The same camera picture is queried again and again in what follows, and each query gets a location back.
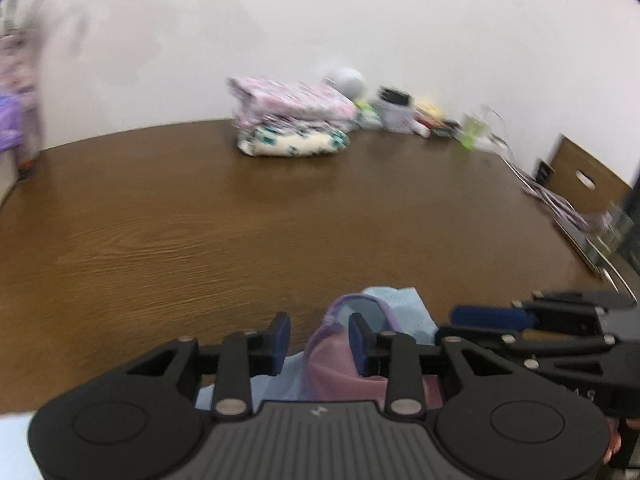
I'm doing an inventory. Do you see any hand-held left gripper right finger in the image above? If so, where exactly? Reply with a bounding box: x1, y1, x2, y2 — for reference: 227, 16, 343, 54
348, 312, 516, 420

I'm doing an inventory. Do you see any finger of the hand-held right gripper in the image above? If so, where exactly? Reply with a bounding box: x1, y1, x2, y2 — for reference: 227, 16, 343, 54
450, 290, 638, 331
436, 326, 617, 370

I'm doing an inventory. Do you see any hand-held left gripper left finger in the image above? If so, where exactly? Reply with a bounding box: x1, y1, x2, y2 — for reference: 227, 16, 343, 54
125, 311, 292, 420

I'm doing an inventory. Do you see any pink and blue mesh shirt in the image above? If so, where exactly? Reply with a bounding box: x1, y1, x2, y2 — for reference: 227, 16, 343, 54
195, 286, 446, 411

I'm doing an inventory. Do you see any person's right hand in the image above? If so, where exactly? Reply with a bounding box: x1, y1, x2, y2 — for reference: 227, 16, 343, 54
604, 417, 624, 465

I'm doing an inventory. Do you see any brown cardboard box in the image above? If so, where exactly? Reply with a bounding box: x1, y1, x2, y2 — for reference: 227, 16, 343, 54
545, 134, 633, 221

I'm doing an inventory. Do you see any clear green bottle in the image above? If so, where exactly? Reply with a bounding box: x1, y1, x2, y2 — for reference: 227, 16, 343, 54
460, 112, 486, 150

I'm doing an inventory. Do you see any cream green-flowered folded cloth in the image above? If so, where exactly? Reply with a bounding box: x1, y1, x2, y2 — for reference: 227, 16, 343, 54
237, 125, 349, 158

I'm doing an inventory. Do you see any lilac tin box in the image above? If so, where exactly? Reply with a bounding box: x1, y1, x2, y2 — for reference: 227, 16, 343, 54
372, 97, 416, 133

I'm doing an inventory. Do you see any white and green small box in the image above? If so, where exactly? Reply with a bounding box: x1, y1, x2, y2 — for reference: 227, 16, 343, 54
355, 100, 381, 128

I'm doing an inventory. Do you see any small black box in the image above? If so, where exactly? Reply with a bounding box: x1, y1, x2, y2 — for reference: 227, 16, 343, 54
377, 86, 413, 106

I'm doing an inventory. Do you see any pink floral folded cloth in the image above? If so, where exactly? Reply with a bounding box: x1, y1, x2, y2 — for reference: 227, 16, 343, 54
227, 76, 358, 128

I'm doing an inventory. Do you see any white robot-shaped speaker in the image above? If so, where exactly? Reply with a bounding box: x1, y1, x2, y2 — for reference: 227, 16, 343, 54
325, 66, 366, 101

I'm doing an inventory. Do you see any lilac textured vase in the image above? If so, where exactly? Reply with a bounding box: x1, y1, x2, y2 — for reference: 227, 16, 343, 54
0, 30, 45, 171

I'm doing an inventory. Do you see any purple cable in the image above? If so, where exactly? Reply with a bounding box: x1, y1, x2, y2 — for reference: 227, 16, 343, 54
522, 180, 581, 226

